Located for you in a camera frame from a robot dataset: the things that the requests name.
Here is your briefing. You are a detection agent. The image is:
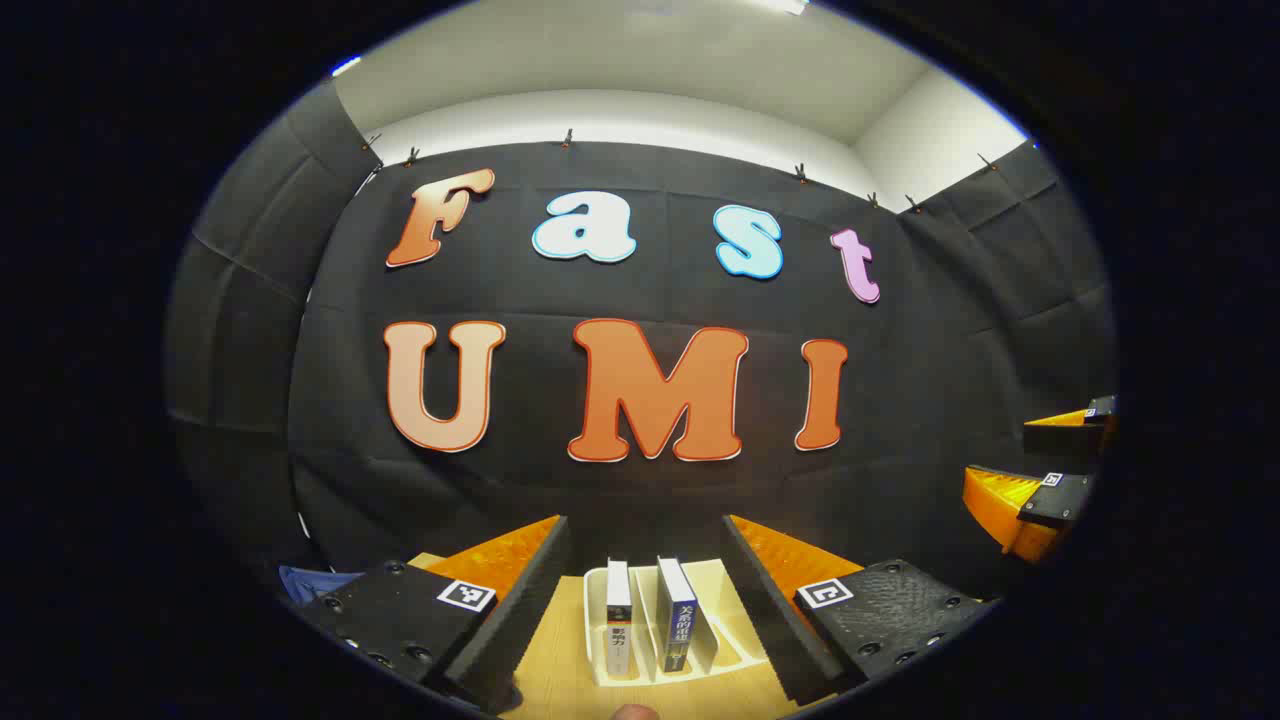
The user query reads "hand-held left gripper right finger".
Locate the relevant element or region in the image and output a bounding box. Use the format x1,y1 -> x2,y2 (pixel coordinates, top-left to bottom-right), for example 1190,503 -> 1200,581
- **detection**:
720,514 -> 1003,707

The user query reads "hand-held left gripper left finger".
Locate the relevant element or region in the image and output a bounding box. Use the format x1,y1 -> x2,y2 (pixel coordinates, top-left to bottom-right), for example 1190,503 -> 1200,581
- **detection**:
298,514 -> 573,715

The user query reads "white bookshelf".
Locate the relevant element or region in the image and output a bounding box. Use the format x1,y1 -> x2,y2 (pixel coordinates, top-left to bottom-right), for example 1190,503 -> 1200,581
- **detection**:
583,558 -> 771,688

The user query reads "blue book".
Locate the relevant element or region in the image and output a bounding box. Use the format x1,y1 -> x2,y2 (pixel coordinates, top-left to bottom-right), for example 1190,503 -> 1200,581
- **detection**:
655,556 -> 699,674

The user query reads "white book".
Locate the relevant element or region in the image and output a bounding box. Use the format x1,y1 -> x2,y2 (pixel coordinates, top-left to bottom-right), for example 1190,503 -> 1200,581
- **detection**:
604,560 -> 637,682

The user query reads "blue schoolbag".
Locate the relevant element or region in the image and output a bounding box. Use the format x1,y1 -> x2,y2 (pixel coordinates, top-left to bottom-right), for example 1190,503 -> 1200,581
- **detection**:
278,565 -> 363,607

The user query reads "row of small black clips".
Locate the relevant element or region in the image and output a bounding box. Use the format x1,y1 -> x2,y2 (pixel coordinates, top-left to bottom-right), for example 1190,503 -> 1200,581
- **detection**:
362,127 -> 1001,214

